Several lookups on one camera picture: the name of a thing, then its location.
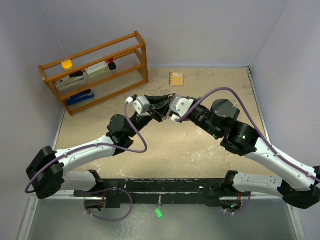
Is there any black base frame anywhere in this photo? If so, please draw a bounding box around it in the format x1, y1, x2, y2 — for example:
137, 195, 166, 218
74, 171, 250, 209

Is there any green key tag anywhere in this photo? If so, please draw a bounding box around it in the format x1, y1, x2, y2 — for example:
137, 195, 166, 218
155, 195, 164, 219

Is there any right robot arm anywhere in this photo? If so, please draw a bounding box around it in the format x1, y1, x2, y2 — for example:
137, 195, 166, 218
178, 97, 320, 209

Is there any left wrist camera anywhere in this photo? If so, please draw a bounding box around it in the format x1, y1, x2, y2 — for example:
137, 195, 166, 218
125, 95, 151, 117

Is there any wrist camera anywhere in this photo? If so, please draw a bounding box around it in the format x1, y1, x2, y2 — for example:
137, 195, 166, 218
169, 95, 194, 123
125, 95, 151, 117

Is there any white black stapler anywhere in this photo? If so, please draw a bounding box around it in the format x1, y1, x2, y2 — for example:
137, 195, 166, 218
55, 73, 89, 91

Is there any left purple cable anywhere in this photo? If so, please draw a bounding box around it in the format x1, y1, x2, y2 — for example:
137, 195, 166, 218
24, 99, 149, 194

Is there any yellow cap container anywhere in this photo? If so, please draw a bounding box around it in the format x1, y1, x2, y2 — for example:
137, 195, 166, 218
60, 59, 74, 71

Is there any red black bottle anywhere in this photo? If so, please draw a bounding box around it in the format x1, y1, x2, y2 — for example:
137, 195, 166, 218
107, 58, 117, 71

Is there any wooden shelf rack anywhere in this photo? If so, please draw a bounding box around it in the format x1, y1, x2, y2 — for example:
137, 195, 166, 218
38, 31, 149, 116

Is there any brown spiral notebook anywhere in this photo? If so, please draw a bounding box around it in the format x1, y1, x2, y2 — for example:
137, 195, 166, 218
169, 72, 184, 87

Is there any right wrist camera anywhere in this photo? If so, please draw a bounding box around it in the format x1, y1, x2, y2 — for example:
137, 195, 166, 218
169, 95, 194, 123

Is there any bunch of metal keys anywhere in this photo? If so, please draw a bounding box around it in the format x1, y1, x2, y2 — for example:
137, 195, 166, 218
161, 114, 171, 121

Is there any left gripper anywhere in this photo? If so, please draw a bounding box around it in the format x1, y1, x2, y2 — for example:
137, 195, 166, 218
127, 94, 174, 138

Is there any blue stapler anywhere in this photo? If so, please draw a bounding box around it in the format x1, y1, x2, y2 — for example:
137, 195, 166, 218
67, 89, 95, 106

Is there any white box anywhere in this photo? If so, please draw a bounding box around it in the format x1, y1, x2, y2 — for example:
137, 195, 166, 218
85, 61, 108, 78

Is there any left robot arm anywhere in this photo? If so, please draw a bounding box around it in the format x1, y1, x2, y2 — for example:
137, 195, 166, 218
25, 94, 174, 199

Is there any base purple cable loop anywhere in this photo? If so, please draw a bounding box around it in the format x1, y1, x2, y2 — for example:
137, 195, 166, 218
83, 186, 135, 222

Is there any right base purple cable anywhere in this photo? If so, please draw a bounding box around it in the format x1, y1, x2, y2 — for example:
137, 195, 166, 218
223, 191, 254, 217

